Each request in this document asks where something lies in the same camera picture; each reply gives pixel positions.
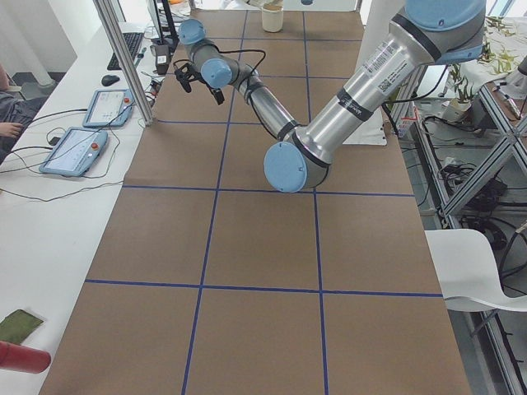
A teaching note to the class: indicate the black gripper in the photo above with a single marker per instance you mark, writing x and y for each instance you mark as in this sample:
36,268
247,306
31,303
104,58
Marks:
216,91

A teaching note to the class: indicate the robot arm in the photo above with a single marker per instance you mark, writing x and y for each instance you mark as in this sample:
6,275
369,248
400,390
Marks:
324,79

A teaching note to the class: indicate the black power adapter box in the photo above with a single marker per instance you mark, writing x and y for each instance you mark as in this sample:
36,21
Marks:
162,55

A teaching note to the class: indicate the blue teach pendant far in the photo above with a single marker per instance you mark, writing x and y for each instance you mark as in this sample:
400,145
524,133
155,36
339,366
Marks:
109,108

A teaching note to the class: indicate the blue teach pendant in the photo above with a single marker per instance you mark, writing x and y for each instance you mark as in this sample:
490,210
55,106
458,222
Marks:
75,152
109,108

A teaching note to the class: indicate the black computer mouse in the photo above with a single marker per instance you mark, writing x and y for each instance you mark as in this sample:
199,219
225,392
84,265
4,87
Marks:
109,80

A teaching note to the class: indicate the blue teach pendant near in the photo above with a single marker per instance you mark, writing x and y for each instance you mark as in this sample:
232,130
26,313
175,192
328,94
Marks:
75,152

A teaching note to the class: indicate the person's hand at desk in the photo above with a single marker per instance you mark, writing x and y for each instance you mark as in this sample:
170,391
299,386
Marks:
11,130

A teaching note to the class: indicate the potted green plant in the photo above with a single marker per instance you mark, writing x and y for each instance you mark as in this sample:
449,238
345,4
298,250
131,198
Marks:
502,64

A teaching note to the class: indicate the green cloth pouch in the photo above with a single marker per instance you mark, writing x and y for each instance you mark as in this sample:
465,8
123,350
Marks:
18,325

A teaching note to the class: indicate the white chair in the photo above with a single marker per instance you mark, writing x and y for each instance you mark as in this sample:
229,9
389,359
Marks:
467,272

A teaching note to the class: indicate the red cylinder bottle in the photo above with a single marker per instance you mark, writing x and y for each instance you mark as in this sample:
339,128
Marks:
23,359

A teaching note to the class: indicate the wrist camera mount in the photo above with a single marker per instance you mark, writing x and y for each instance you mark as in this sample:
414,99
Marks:
186,74

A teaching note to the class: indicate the aluminium frame post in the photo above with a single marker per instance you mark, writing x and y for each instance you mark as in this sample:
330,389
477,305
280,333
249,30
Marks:
115,36

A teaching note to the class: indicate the white camera pillar with base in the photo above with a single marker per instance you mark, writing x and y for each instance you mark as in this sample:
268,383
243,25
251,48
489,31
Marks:
376,21

